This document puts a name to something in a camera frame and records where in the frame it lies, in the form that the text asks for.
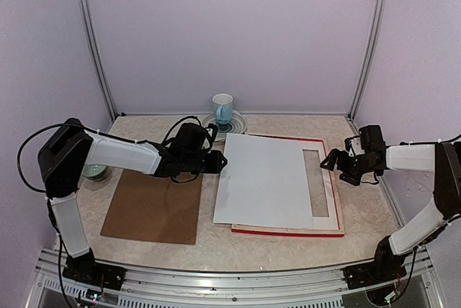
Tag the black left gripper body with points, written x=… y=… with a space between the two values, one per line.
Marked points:
x=193 y=164

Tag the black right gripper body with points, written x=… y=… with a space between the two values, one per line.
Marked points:
x=357 y=166

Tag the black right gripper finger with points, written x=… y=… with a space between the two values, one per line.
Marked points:
x=330 y=160
x=350 y=179

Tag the cat photo print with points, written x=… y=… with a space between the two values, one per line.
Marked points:
x=264 y=184

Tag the white mat board passe-partout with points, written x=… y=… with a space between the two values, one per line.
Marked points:
x=320 y=187

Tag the red wooden picture frame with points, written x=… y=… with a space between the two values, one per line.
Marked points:
x=286 y=232

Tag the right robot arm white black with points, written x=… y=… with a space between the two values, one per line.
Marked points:
x=433 y=167

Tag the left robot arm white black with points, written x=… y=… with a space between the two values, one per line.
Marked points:
x=73 y=148

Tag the striped ceramic plate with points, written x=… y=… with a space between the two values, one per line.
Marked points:
x=237 y=124

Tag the brown cardboard backing board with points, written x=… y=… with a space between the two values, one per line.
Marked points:
x=149 y=209

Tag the light blue ceramic mug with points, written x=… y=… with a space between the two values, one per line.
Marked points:
x=223 y=108

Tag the small green ceramic bowl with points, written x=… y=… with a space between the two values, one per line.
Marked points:
x=94 y=172

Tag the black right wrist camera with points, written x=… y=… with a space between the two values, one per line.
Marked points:
x=367 y=137

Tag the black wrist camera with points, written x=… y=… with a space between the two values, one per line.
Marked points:
x=367 y=137
x=194 y=138

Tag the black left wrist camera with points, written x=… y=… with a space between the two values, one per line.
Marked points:
x=194 y=138

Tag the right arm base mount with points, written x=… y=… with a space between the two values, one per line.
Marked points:
x=384 y=267

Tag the aluminium front rail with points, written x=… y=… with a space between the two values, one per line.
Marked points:
x=143 y=286

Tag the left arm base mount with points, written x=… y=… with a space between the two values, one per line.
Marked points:
x=102 y=275

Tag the right aluminium corner post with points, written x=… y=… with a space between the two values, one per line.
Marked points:
x=366 y=65

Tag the aluminium corner post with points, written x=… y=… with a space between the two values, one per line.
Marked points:
x=96 y=59
x=366 y=65

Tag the left aluminium corner post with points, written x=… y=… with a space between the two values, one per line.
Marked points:
x=96 y=59

